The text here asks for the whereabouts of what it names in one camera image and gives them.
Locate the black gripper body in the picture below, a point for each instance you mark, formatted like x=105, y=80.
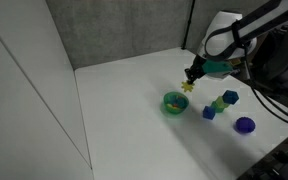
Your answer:
x=198, y=67

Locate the yellow spiky toy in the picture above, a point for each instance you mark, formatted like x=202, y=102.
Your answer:
x=187, y=86

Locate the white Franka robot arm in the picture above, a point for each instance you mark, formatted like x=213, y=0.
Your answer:
x=230, y=33

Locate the green plastic bowl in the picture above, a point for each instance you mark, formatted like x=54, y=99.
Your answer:
x=166, y=100

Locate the blue toy piece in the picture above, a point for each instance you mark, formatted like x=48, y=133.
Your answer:
x=183, y=103

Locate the orange toy piece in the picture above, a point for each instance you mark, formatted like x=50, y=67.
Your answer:
x=174, y=106

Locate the green hexagonal block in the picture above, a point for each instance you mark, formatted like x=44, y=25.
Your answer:
x=219, y=104

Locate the small blue hexagonal block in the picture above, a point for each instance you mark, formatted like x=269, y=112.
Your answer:
x=209, y=112

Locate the large dark blue hexagonal block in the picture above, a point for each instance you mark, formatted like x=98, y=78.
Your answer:
x=230, y=97

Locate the black vertical pole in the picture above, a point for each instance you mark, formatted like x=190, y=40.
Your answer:
x=188, y=25

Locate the purple bumpy ball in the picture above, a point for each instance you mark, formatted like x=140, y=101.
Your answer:
x=245, y=125

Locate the colourful toy storage shelf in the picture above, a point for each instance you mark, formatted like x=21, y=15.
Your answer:
x=263, y=35

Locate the grey office chair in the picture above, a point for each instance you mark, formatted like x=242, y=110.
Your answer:
x=285, y=53

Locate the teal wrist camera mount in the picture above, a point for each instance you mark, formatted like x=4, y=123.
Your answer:
x=217, y=67

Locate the black equipment frame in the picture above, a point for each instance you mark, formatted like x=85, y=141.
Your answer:
x=280, y=160

